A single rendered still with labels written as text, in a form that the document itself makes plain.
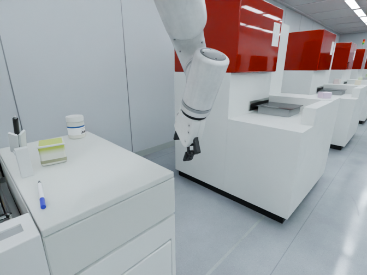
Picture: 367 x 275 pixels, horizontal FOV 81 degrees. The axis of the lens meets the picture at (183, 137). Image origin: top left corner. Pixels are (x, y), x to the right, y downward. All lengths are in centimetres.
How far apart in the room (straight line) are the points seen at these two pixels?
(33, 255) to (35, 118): 216
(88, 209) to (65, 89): 221
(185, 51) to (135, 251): 56
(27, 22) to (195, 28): 228
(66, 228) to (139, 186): 18
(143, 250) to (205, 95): 47
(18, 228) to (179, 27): 50
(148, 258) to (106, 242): 18
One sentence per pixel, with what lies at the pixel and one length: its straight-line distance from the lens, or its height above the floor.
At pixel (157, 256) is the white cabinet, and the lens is 77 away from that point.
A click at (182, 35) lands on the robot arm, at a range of 45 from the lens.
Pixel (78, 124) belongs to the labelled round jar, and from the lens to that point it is 103.
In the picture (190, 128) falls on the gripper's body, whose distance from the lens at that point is 58.
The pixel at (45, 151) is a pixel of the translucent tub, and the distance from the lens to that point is 79.
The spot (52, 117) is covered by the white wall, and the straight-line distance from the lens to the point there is 265.
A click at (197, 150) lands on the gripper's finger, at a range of 60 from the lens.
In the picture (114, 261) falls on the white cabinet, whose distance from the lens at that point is 66.
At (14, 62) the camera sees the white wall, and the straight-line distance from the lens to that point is 257.
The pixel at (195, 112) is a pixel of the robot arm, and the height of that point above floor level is 115.
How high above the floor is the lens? 126
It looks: 18 degrees down
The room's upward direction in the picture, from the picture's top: straight up
